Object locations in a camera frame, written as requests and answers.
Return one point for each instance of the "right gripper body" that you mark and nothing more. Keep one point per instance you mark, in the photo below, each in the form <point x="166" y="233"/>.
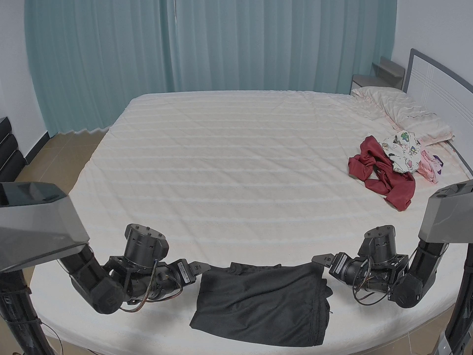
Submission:
<point x="351" y="270"/>

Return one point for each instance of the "purple garment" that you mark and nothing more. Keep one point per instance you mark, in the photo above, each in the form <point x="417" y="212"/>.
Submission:
<point x="439" y="161"/>

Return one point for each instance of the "pink garment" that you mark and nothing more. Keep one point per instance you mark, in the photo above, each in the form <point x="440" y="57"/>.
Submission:
<point x="427" y="168"/>

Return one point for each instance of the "dark red garment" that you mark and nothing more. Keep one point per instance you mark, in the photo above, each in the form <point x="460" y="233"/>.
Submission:
<point x="399" y="190"/>

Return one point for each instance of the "black T-shirt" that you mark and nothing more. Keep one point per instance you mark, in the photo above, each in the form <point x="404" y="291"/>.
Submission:
<point x="266" y="301"/>

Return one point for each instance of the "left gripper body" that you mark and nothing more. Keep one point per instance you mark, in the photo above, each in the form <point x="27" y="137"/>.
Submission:
<point x="172" y="281"/>

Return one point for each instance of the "blue-green curtain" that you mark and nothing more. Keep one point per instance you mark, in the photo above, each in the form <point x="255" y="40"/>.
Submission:
<point x="103" y="50"/>
<point x="277" y="31"/>

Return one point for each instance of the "black chest of drawers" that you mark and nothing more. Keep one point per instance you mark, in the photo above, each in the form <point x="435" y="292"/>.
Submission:
<point x="7" y="150"/>

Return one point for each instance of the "grey bedside table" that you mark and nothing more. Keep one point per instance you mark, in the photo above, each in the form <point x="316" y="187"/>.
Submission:
<point x="390" y="68"/>

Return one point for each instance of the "white printed pyjama top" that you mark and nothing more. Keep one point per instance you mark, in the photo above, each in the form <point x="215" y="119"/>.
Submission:
<point x="402" y="152"/>

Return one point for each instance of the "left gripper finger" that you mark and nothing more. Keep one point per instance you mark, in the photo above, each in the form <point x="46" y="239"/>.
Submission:
<point x="199" y="267"/>

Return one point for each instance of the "cream pillow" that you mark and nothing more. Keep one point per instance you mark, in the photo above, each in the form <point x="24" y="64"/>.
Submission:
<point x="402" y="107"/>

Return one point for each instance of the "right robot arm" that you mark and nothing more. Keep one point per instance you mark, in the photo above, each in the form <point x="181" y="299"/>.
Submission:
<point x="443" y="216"/>

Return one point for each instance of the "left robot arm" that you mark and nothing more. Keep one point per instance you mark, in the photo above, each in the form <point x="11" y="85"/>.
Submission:
<point x="40" y="220"/>

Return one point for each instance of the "bed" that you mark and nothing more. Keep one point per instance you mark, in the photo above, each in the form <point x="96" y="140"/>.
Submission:
<point x="221" y="154"/>

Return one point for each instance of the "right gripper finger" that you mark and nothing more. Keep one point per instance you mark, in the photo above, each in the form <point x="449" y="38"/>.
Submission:
<point x="324" y="260"/>

